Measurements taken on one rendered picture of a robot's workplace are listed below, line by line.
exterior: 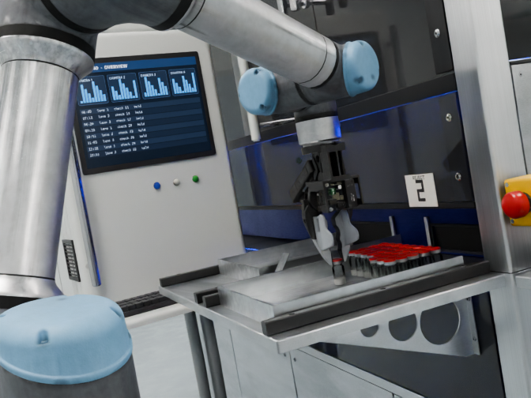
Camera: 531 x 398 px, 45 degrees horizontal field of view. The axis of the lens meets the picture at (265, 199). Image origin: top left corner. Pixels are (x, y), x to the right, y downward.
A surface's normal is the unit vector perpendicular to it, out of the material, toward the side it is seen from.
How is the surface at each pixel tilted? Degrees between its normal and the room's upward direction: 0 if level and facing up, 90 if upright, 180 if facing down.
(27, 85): 77
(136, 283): 90
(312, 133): 90
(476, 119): 90
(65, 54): 132
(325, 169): 90
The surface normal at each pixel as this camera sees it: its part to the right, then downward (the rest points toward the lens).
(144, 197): 0.50, -0.04
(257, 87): -0.66, 0.15
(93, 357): 0.66, -0.12
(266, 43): 0.49, 0.63
